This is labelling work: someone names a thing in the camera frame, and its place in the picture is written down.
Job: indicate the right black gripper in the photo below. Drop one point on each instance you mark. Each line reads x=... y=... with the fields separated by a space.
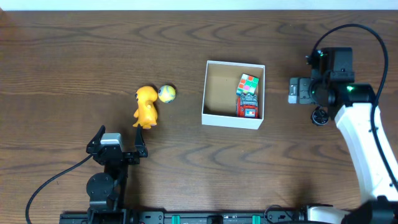
x=304 y=96

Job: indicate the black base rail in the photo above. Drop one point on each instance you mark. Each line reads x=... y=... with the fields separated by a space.
x=158 y=217

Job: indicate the small black round cap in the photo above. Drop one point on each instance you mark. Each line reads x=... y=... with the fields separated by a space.
x=319 y=116

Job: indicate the orange dinosaur toy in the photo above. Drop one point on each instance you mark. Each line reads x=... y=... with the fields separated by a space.
x=146 y=112

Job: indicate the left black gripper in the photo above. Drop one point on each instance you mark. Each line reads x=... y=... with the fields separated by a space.
x=116 y=154

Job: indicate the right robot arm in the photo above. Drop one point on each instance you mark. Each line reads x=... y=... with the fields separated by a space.
x=331 y=87

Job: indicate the yellow grey ball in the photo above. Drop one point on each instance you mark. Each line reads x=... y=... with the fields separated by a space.
x=166 y=93

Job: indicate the red toy robot car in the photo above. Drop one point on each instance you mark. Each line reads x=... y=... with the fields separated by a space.
x=247 y=106

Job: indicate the white cardboard box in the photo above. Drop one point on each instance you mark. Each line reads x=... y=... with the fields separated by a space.
x=219 y=105

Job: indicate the colourful puzzle cube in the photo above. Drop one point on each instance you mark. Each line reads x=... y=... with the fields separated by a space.
x=247 y=85

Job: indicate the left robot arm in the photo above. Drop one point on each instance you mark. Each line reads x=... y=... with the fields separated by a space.
x=106 y=189

